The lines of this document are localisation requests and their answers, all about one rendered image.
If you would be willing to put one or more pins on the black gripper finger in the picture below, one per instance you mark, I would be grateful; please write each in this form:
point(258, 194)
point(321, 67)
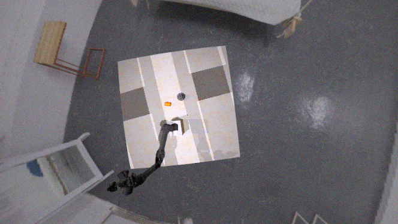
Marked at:
point(111, 188)
point(125, 183)

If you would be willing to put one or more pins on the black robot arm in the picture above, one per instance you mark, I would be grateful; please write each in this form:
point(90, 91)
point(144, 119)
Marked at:
point(160, 155)

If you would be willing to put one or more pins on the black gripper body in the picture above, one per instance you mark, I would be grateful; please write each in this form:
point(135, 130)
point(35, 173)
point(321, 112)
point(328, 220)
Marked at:
point(131, 178)

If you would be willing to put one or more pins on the black shaft on round pedestal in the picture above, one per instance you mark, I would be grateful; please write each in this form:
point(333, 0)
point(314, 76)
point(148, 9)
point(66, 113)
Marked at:
point(180, 96)

